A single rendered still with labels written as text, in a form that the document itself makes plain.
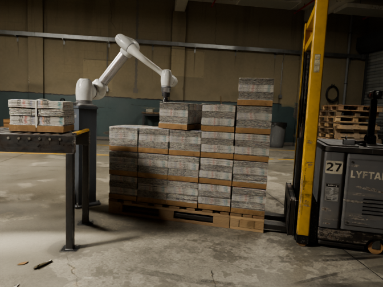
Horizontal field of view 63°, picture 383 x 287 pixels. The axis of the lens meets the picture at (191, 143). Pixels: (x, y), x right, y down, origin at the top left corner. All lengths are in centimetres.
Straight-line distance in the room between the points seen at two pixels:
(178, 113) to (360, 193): 156
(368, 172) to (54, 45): 890
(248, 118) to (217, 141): 33
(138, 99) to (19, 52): 354
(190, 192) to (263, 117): 91
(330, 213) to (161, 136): 150
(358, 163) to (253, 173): 78
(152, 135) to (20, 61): 780
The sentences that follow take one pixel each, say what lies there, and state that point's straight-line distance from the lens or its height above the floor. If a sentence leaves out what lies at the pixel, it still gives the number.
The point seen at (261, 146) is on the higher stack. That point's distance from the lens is 265.
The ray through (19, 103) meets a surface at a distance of 253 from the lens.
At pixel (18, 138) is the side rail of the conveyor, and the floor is 77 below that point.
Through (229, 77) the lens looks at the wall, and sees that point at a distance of 984.
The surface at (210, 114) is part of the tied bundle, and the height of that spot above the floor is 98.
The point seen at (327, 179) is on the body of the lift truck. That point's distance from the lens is 256.
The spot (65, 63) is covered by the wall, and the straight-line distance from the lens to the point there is 992.
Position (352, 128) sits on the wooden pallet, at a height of 73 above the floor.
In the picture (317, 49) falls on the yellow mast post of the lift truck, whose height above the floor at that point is 148.
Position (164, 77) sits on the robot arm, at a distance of 294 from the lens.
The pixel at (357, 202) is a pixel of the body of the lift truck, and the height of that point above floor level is 38.
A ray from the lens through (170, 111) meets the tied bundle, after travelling 278.
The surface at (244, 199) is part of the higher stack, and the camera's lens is 274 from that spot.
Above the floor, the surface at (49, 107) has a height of 98.
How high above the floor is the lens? 101
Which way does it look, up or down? 6 degrees down
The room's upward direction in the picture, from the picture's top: 2 degrees clockwise
